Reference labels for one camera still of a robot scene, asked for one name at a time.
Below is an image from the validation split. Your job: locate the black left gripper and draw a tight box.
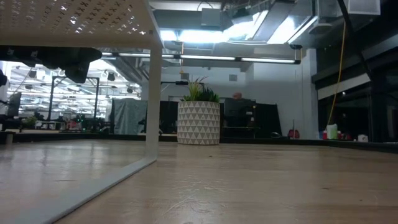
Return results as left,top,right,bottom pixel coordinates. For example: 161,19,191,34
62,46,103,84

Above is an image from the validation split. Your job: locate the white perforated metal shelf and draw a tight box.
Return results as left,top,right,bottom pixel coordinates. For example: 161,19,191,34
0,0,164,224

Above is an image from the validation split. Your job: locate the grey cloth cover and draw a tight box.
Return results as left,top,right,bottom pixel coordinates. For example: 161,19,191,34
111,98,149,136

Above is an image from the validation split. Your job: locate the black computer monitor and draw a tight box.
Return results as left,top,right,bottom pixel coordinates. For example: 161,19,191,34
6,91,23,118

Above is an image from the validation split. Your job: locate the black partition panel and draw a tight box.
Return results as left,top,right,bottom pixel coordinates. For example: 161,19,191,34
160,100,180,135

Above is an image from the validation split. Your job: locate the long linear ceiling light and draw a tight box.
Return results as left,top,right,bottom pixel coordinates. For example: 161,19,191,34
104,52,302,65

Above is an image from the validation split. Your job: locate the potted plant patterned white pot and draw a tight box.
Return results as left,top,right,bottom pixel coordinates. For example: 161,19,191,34
177,76,221,146

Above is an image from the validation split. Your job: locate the black equipment cabinet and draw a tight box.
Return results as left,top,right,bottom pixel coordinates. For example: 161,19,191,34
221,97,282,139

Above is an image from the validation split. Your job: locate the red dustpan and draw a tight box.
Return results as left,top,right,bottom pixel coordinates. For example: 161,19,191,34
286,119,301,139

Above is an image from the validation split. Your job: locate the white green bottle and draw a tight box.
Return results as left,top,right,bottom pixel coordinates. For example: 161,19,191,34
325,123,339,140

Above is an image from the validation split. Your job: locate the black frame stand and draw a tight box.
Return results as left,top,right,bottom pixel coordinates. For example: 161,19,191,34
48,75,101,128

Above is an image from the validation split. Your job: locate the grey ceiling duct box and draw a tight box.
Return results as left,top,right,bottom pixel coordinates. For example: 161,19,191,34
200,7,222,28

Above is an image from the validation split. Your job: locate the yellow extension cable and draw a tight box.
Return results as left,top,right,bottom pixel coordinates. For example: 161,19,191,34
326,21,348,127

